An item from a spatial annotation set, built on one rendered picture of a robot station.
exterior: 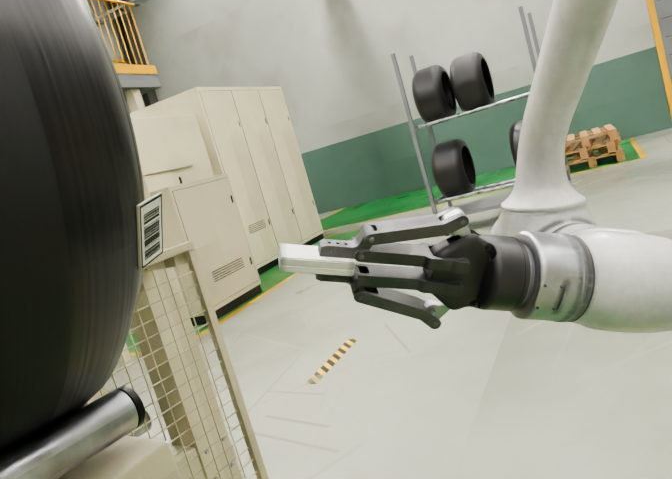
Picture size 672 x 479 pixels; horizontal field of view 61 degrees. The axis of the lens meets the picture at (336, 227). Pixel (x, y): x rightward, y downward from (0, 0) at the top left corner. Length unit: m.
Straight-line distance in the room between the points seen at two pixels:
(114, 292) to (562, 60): 0.50
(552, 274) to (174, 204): 4.68
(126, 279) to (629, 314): 0.47
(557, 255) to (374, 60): 11.57
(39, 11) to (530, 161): 0.54
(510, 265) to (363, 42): 11.69
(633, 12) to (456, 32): 2.98
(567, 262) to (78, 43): 0.46
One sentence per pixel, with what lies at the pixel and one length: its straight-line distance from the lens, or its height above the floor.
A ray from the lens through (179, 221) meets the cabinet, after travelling 5.13.
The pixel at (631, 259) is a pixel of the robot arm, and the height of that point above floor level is 0.91.
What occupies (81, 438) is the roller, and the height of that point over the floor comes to 0.90.
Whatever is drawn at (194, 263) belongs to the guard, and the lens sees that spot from 1.28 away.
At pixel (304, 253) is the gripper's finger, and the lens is 0.53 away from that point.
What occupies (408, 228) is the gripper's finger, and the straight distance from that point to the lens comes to 0.53.
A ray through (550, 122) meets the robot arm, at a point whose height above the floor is 1.05.
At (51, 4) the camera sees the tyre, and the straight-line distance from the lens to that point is 0.50.
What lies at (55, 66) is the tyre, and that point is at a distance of 0.47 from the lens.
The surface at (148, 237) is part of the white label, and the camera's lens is 0.52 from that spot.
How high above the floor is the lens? 1.08
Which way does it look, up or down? 7 degrees down
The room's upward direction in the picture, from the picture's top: 16 degrees counter-clockwise
